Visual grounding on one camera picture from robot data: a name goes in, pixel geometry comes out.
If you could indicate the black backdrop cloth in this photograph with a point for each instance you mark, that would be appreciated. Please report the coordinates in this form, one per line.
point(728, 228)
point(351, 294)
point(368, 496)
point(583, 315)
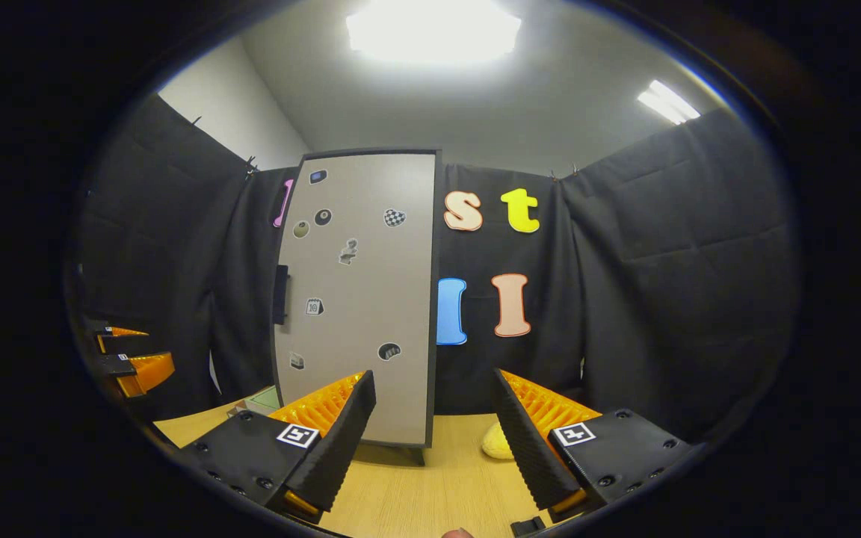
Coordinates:
point(662, 261)

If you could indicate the yellow lemon-shaped object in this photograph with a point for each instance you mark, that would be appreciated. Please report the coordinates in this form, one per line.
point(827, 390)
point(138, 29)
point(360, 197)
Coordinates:
point(496, 442)

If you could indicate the large ceiling light panel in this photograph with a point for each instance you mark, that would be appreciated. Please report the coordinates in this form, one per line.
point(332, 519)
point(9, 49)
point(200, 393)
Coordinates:
point(434, 30)

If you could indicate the dark grey cabinet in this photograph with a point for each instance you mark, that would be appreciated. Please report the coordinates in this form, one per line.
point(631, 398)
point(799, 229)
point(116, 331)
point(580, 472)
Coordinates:
point(434, 336)

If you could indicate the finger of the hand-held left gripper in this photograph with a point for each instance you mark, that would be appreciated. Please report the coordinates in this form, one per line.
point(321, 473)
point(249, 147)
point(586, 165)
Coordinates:
point(120, 334)
point(148, 370)

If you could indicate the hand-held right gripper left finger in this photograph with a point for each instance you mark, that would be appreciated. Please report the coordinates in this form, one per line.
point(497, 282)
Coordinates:
point(341, 441)

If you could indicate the light grey cabinet door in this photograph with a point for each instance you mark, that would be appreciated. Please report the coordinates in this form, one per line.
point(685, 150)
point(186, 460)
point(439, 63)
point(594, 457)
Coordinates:
point(371, 321)

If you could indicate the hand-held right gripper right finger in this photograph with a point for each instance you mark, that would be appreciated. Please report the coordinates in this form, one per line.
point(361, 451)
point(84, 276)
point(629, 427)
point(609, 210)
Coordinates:
point(524, 448)

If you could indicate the small ceiling light panel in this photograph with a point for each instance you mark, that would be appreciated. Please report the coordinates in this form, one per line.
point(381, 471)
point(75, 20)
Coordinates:
point(668, 101)

